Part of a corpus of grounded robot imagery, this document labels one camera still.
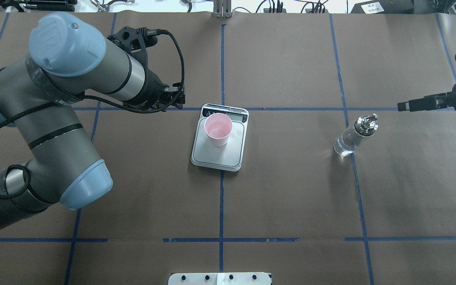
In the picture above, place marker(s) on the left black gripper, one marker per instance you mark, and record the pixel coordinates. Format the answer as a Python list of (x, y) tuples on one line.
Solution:
[(150, 90)]

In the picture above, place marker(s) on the pink plastic cup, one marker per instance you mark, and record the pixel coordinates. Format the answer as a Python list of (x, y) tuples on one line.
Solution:
[(218, 127)]

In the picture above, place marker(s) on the glass sauce dispenser bottle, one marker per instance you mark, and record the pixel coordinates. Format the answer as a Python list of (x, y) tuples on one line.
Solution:
[(351, 138)]

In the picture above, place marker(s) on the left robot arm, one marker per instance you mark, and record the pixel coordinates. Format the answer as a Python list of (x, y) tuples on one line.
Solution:
[(69, 61)]

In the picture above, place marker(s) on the grey digital kitchen scale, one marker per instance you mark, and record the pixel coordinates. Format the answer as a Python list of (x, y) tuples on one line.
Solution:
[(210, 154)]

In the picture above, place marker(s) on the black box device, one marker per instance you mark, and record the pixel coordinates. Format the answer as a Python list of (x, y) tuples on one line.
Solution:
[(384, 7)]

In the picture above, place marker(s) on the black folded tripod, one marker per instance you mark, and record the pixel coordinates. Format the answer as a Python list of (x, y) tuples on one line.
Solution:
[(40, 5)]

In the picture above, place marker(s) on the aluminium frame post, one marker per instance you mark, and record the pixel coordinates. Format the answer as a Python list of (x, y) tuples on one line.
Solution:
[(222, 9)]

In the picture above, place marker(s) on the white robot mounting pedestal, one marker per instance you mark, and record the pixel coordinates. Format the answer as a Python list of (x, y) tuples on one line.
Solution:
[(221, 278)]

